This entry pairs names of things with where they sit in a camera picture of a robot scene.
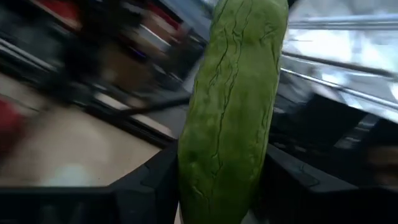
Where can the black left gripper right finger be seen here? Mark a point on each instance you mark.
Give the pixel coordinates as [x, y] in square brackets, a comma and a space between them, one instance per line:
[298, 193]

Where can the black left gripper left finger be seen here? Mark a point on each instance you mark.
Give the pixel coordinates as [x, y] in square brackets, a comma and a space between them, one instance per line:
[149, 196]

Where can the green cucumber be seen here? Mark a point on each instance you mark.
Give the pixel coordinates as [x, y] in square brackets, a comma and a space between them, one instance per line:
[233, 109]

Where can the black aluminium table frame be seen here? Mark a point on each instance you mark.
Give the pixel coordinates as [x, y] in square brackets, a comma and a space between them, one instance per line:
[140, 127]

